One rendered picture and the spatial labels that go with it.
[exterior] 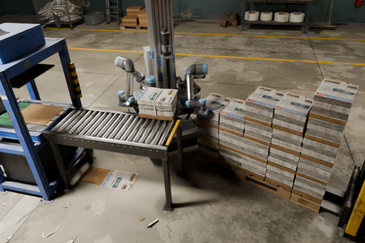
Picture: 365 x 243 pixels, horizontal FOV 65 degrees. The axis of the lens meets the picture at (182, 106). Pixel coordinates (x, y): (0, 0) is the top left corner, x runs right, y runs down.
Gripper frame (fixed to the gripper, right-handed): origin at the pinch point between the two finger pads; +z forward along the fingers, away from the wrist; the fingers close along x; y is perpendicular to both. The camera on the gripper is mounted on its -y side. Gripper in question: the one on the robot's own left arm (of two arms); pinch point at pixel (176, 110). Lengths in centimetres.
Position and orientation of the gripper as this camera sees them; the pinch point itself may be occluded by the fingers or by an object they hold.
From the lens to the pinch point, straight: 320.1
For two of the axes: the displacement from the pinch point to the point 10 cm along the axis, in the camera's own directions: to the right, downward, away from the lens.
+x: -2.4, 5.0, -8.3
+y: -0.4, -8.6, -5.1
